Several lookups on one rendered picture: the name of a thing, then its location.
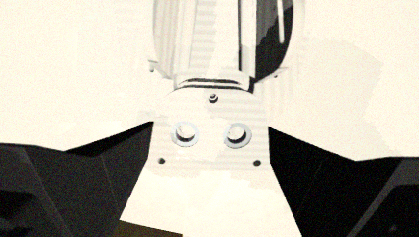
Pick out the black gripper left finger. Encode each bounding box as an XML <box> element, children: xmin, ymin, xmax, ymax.
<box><xmin>0</xmin><ymin>121</ymin><xmax>154</xmax><ymax>237</ymax></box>

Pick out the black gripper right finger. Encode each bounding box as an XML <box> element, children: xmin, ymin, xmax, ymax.
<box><xmin>268</xmin><ymin>127</ymin><xmax>419</xmax><ymax>237</ymax></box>

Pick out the white plate with two round holes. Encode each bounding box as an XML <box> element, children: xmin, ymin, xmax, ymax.
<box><xmin>146</xmin><ymin>84</ymin><xmax>270</xmax><ymax>171</ymax></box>

